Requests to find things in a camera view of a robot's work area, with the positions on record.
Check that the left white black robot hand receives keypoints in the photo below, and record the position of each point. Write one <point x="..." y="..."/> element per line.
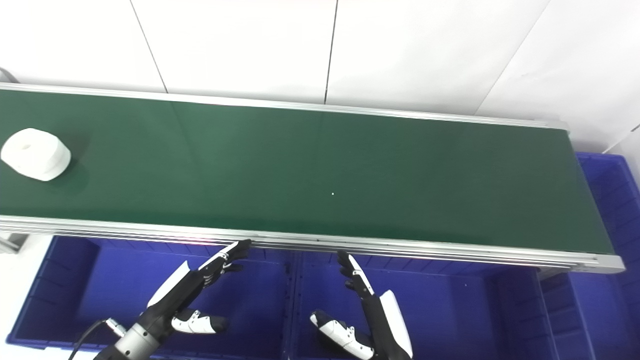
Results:
<point x="175" y="292"/>

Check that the white round plastic part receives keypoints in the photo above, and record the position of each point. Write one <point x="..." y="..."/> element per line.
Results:
<point x="35" y="154"/>

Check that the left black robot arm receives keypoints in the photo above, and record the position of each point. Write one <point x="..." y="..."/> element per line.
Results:
<point x="132" y="345"/>

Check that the blue plastic bin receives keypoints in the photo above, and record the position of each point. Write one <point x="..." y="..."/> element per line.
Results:
<point x="100" y="290"/>
<point x="450" y="310"/>
<point x="610" y="310"/>

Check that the green conveyor belt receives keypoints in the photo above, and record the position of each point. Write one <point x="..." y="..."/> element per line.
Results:
<point x="400" y="249"/>
<point x="325" y="165"/>

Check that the grey conveyor end cover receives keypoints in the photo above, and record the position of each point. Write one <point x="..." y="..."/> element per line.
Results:
<point x="7" y="73"/>

